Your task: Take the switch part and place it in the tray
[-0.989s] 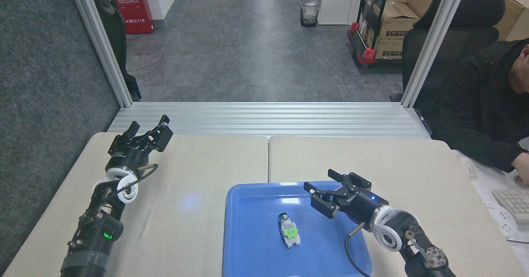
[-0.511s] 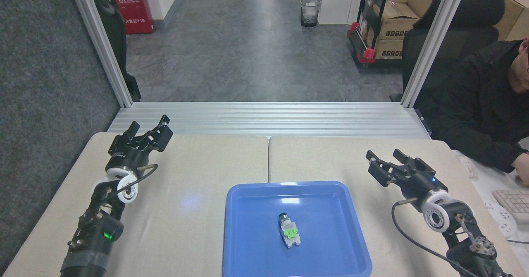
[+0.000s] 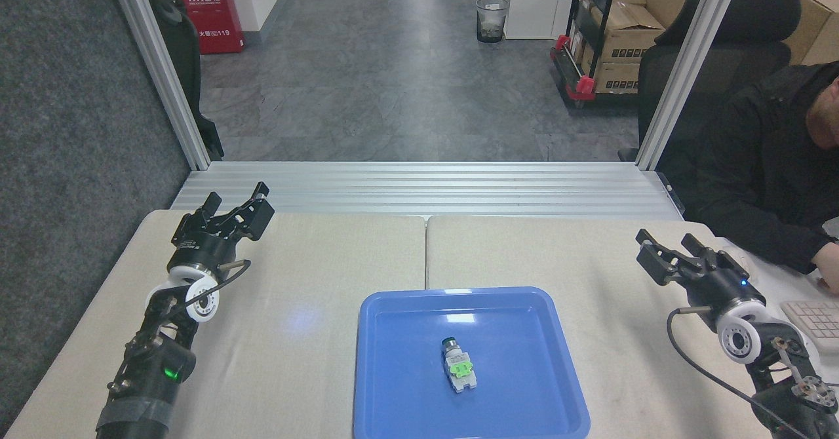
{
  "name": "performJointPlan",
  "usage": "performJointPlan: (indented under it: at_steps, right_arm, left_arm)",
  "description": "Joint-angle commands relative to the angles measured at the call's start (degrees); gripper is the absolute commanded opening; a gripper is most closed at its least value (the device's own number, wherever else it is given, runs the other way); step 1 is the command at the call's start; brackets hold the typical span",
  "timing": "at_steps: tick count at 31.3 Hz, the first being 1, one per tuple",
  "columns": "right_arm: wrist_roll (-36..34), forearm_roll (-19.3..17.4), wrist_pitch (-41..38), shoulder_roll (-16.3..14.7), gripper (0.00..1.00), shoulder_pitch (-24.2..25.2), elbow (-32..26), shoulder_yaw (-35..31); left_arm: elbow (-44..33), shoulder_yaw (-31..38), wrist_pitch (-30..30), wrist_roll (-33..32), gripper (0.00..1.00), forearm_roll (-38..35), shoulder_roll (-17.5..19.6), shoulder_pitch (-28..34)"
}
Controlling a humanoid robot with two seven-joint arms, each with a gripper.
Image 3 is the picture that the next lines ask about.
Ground silver aluminium rail platform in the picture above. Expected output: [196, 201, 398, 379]
[170, 161, 686, 221]

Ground white cabinet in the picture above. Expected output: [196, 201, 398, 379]
[491, 0, 566, 41]

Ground person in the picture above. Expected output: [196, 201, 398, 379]
[676, 60, 839, 294]

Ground grey felt partition panel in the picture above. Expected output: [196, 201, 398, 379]
[0, 0, 195, 430]

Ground silver aluminium post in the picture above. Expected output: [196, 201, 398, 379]
[634, 0, 745, 172]
[105, 0, 212, 172]

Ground open cardboard box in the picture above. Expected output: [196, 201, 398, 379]
[589, 0, 667, 66]

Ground blue plastic tray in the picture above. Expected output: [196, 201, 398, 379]
[353, 286, 591, 439]

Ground red fire extinguisher box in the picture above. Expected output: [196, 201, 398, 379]
[172, 0, 246, 56]

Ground person's hand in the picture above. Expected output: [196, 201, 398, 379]
[811, 240, 839, 295]

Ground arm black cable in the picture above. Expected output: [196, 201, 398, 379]
[159, 259, 253, 314]
[667, 306, 812, 439]

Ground grey green switch part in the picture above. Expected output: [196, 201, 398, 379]
[440, 335, 478, 394]

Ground black shelf cart red corners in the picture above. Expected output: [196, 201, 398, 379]
[549, 0, 647, 109]

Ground black mesh waste bin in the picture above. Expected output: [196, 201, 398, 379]
[475, 0, 511, 45]

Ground black office chair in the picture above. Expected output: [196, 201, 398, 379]
[617, 0, 802, 164]

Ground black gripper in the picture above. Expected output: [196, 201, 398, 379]
[168, 182, 275, 277]
[636, 229, 767, 329]

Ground beige keyboard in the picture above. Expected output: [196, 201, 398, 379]
[779, 299, 839, 356]

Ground black corner bracket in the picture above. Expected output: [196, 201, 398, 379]
[657, 172, 687, 218]

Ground small cardboard box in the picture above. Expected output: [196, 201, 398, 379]
[593, 62, 642, 95]

